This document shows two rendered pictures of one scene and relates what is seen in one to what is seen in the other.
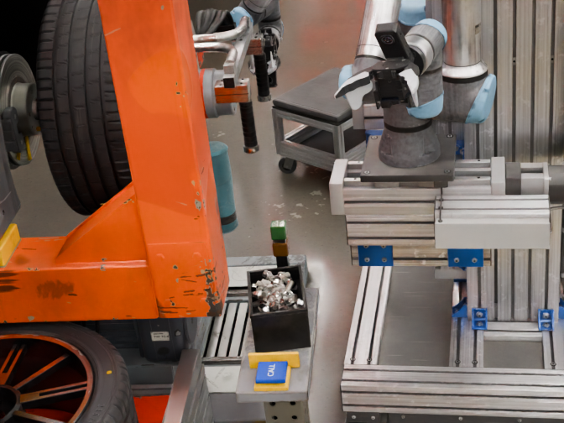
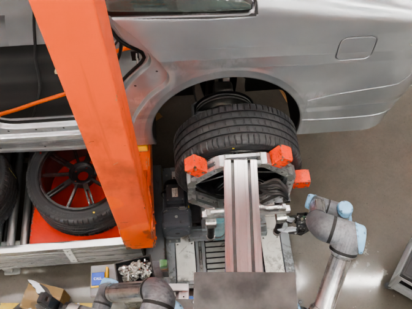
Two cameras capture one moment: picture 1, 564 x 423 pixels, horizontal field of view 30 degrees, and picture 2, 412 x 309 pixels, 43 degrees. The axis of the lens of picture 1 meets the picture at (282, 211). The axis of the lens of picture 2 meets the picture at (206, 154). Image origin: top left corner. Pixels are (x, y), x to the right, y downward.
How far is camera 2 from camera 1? 2.82 m
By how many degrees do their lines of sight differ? 59
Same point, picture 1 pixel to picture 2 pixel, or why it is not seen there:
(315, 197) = (378, 272)
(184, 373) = (119, 240)
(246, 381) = (98, 268)
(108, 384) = (85, 214)
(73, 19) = (209, 124)
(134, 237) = not seen: hidden behind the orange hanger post
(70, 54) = (192, 132)
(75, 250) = not seen: hidden behind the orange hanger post
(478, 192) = not seen: outside the picture
